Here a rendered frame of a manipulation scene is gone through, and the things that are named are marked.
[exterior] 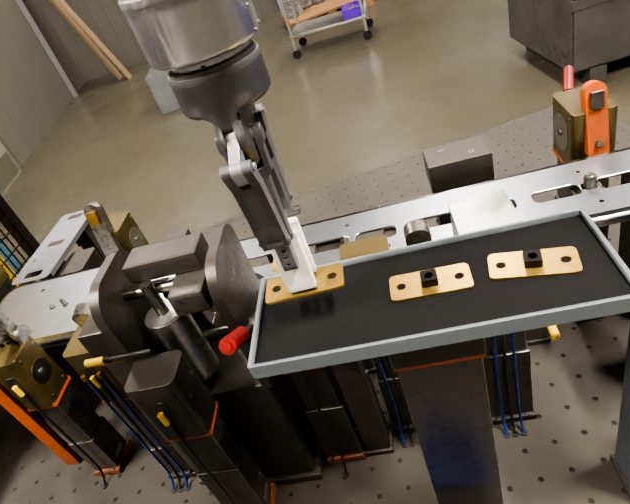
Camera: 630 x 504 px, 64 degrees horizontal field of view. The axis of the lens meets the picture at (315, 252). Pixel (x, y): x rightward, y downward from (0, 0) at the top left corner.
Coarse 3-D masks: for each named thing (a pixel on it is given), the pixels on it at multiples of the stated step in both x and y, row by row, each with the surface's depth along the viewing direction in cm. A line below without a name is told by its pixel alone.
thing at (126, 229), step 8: (112, 216) 117; (120, 216) 115; (128, 216) 115; (112, 224) 113; (120, 224) 112; (128, 224) 115; (136, 224) 118; (120, 232) 111; (128, 232) 114; (136, 232) 117; (120, 240) 111; (128, 240) 113; (136, 240) 116; (144, 240) 120; (128, 248) 113; (160, 280) 124
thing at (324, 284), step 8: (336, 264) 53; (320, 272) 53; (328, 272) 52; (336, 272) 52; (272, 280) 54; (280, 280) 54; (320, 280) 52; (328, 280) 51; (336, 280) 51; (272, 288) 53; (312, 288) 51; (320, 288) 51; (328, 288) 50; (336, 288) 50; (272, 296) 52; (280, 296) 52; (288, 296) 51; (296, 296) 51; (304, 296) 51
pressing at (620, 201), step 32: (576, 160) 89; (608, 160) 86; (448, 192) 93; (480, 192) 90; (512, 192) 87; (608, 192) 80; (320, 224) 97; (352, 224) 94; (384, 224) 91; (448, 224) 85; (608, 224) 76; (256, 256) 95; (320, 256) 89; (32, 288) 110; (64, 288) 106; (32, 320) 100; (64, 320) 97
